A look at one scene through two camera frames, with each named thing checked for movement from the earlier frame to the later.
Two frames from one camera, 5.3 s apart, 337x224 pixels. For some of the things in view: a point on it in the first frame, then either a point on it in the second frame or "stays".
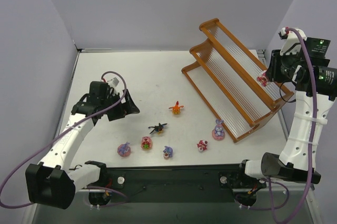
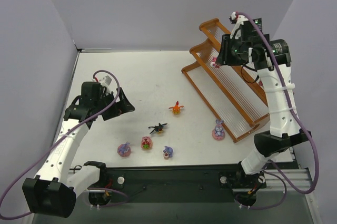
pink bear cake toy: [202, 145] to [213, 64]
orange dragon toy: [176, 109] stays
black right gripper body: [271, 69] to [226, 50]
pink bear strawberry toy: [146, 143] stays
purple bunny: [218, 133] stays
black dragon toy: [158, 128] stays
